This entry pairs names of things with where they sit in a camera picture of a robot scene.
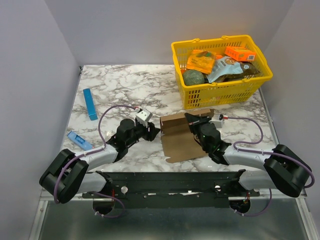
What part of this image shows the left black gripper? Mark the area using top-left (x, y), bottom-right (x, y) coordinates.
top-left (126, 120), bottom-right (161, 147)

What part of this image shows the brown cardboard box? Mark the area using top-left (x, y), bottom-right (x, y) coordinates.
top-left (159, 112), bottom-right (206, 164)

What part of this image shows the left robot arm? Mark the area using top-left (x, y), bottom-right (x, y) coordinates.
top-left (39, 118), bottom-right (161, 204)

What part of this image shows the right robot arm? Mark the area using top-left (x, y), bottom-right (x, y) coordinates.
top-left (184, 113), bottom-right (315, 198)

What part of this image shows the orange carton box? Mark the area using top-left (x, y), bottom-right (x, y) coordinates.
top-left (224, 46), bottom-right (256, 62)

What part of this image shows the yellow plastic basket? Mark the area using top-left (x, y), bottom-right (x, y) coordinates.
top-left (171, 34), bottom-right (273, 110)

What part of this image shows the green round melon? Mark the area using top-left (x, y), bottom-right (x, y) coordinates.
top-left (182, 69), bottom-right (205, 86)

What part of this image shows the orange snack pouch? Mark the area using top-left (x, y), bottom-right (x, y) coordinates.
top-left (186, 49), bottom-right (216, 75)

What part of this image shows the light blue snack bag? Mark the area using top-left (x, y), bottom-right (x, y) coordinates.
top-left (206, 56), bottom-right (244, 84)

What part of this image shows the small blue block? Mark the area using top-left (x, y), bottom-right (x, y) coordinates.
top-left (67, 131), bottom-right (93, 151)

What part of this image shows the long blue bar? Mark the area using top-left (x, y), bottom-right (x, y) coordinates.
top-left (83, 88), bottom-right (98, 121)

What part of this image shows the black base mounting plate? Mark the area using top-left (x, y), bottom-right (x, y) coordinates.
top-left (82, 170), bottom-right (261, 212)

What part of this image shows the dark brown snack bag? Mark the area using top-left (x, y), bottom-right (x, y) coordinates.
top-left (216, 62), bottom-right (261, 83)

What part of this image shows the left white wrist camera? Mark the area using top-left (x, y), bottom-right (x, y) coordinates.
top-left (135, 108), bottom-right (153, 128)

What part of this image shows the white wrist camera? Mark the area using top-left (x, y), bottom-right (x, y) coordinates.
top-left (135, 108), bottom-right (153, 128)
top-left (209, 113), bottom-right (225, 129)

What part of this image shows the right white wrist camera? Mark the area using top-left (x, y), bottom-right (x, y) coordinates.
top-left (209, 113), bottom-right (225, 129)

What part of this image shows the aluminium frame rail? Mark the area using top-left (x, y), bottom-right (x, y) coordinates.
top-left (29, 184), bottom-right (313, 240)

